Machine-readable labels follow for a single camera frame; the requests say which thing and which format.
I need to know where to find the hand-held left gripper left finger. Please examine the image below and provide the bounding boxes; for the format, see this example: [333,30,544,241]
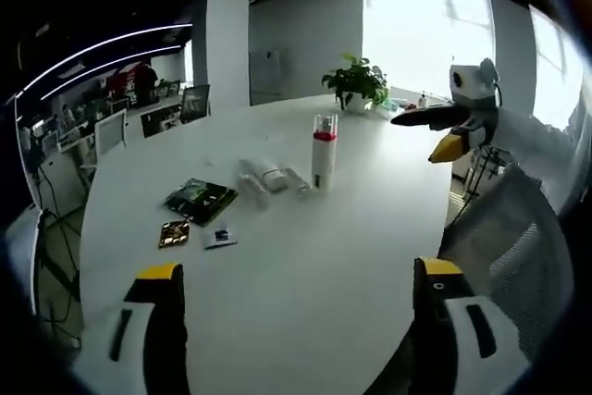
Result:
[78,263,191,395]

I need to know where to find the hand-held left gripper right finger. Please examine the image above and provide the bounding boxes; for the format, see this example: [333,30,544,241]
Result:
[392,256,533,395]

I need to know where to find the gold skincare sachet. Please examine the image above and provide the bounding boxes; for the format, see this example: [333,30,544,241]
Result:
[158,218,191,250]

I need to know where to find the small white skincare sachet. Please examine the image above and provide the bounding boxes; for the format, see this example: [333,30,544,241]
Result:
[203,227,240,252]

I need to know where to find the tall white red-collar skincare bottle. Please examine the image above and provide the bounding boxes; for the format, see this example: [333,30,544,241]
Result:
[310,113,339,193]

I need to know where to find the green black skincare sachet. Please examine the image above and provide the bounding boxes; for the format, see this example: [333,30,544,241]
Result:
[164,177,240,228]

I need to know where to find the small white skincare bottle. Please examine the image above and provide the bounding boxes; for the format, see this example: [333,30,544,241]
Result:
[237,173,270,214]
[281,165,311,197]

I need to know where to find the white skincare tube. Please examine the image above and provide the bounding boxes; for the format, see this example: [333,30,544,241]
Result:
[240,158,287,193]

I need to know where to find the green potted plant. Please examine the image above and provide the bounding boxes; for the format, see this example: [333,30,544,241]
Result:
[322,53,390,113]

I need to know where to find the grey mesh chair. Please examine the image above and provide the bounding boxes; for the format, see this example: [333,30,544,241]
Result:
[438,163,574,368]

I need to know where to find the black floor cables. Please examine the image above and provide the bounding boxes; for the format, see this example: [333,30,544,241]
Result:
[32,167,85,325]

